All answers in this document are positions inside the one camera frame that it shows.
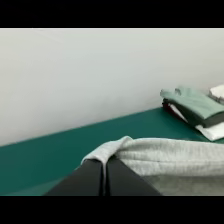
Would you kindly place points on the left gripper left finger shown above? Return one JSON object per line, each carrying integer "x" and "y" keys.
{"x": 85, "y": 181}

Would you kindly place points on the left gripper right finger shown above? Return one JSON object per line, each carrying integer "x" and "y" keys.
{"x": 125, "y": 181}

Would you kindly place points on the grey garment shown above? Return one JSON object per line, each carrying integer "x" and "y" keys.
{"x": 173, "y": 156}

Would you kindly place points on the white garment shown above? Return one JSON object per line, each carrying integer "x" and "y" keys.
{"x": 215, "y": 132}
{"x": 218, "y": 91}

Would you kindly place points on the pale green garment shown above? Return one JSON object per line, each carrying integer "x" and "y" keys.
{"x": 196, "y": 103}

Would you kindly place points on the black garment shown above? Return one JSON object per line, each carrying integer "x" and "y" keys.
{"x": 213, "y": 120}

